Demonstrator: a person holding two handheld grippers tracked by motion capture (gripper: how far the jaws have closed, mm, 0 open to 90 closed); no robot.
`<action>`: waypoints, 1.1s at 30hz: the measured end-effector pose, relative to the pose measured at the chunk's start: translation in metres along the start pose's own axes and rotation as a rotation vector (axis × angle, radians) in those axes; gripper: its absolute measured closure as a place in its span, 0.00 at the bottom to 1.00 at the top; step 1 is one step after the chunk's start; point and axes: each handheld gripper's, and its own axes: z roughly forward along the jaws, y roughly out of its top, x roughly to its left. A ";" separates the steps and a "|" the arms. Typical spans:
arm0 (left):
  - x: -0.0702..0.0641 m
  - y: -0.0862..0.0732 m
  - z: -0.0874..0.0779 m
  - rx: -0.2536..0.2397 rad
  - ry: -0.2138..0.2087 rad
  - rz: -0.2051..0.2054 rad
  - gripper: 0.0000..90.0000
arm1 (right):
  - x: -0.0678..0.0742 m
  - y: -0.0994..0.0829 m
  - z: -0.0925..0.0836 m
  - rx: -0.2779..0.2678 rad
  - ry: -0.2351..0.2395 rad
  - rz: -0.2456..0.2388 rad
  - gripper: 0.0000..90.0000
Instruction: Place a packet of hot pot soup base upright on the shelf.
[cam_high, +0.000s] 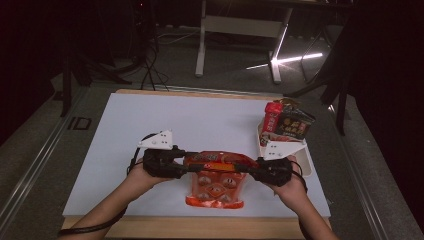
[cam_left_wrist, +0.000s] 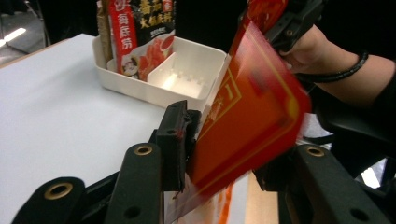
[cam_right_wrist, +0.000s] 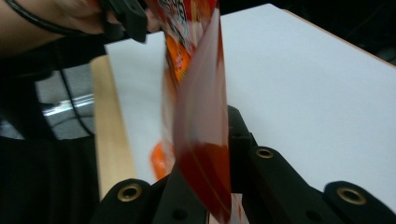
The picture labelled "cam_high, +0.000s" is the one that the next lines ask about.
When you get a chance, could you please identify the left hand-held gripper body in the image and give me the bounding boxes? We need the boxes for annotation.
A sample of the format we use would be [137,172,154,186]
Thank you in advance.
[137,129,188,180]

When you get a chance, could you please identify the orange clear sausage packet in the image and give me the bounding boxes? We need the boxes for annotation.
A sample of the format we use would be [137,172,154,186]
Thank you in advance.
[184,161,248,210]

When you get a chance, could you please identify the gold foil packet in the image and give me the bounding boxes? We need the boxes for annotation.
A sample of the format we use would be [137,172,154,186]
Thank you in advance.
[279,97,302,110]

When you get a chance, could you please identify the black floor cables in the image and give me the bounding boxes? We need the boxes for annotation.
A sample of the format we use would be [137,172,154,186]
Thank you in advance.
[139,36,171,92]

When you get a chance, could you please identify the metal floor rail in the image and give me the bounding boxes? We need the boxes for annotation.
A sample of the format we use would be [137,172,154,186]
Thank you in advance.
[328,103,392,240]
[0,85,92,231]

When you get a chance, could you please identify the red and black food packet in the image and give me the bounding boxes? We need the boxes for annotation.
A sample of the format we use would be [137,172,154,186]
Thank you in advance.
[259,100,317,148]

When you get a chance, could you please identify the white metal table frame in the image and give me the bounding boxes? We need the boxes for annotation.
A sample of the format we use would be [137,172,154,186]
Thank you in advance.
[194,0,294,84]

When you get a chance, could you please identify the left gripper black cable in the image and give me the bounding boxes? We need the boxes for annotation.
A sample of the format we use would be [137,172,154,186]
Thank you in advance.
[58,133,158,236]

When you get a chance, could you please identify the black chair legs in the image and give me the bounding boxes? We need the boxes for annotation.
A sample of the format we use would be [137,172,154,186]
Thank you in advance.
[284,26,352,136]

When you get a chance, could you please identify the black metal stand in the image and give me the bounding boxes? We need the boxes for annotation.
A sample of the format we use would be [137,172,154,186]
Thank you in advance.
[59,49,133,118]

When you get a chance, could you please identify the white table sheet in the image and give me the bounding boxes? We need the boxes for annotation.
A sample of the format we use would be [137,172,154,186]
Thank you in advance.
[62,92,332,219]

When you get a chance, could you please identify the person's left hand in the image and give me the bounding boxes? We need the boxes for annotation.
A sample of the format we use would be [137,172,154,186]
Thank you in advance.
[125,159,175,198]

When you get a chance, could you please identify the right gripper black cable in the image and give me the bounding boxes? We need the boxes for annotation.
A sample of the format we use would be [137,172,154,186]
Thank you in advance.
[289,160,310,194]

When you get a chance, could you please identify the white divided container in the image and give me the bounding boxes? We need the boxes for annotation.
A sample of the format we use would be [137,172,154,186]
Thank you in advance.
[255,120,314,178]

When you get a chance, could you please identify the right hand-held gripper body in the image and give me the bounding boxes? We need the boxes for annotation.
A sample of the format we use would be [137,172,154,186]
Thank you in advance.
[253,139,308,188]

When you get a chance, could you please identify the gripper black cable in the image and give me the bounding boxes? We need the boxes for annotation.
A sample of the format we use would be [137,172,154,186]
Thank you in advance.
[289,160,310,194]
[58,133,158,236]

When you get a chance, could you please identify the person's right hand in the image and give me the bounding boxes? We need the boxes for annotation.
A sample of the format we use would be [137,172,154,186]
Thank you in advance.
[270,156,310,214]

